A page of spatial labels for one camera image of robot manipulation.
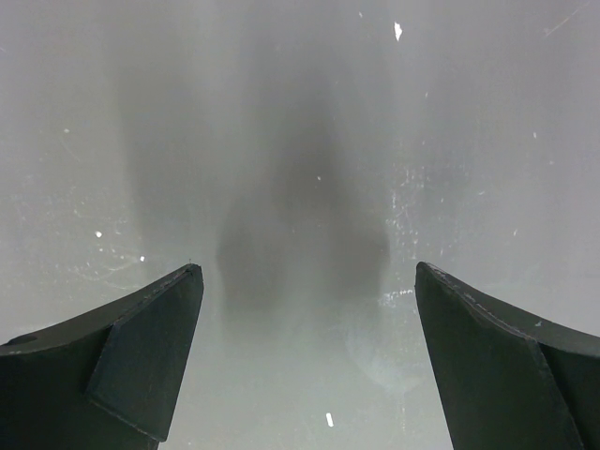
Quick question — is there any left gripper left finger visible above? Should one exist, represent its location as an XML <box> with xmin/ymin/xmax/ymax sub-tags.
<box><xmin>1</xmin><ymin>263</ymin><xmax>203</xmax><ymax>449</ymax></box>

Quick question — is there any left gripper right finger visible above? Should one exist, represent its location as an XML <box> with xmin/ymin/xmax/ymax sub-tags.
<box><xmin>415</xmin><ymin>262</ymin><xmax>599</xmax><ymax>450</ymax></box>

